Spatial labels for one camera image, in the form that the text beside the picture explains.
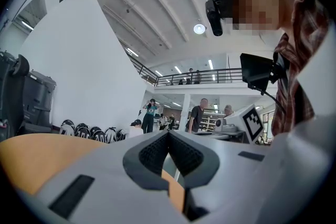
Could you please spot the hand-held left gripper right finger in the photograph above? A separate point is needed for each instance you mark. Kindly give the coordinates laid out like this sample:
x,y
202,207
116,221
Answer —
x,y
236,181

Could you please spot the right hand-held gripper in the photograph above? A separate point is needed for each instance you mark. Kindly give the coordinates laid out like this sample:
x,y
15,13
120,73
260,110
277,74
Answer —
x,y
244,120

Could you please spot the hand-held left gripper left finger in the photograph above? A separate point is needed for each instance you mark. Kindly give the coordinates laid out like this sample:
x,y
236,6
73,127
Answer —
x,y
105,191

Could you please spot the black chest-mounted box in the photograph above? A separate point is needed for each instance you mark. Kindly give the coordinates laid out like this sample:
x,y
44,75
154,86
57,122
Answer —
x,y
256,70

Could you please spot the black and white backpack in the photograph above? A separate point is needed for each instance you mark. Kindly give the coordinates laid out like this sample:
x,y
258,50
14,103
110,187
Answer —
x,y
97,135
82,131
110,135
67,129
121,135

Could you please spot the white pillar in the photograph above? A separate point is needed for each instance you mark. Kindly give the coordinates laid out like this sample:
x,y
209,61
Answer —
x,y
185,112

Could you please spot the black metal balcony railing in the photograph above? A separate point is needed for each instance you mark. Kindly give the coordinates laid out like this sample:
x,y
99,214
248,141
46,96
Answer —
x,y
199,77

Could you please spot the red plaid shirt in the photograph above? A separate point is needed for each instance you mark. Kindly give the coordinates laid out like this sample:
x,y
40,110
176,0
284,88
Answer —
x,y
296,65

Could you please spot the round ceiling lamp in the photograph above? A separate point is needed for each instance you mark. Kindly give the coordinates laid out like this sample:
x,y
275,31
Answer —
x,y
199,29

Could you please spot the grey plastic bin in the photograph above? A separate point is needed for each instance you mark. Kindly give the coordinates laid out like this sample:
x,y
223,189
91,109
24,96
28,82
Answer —
x,y
38,99

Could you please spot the black head camera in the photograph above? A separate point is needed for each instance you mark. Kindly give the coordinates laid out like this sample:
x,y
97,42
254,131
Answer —
x,y
214,18

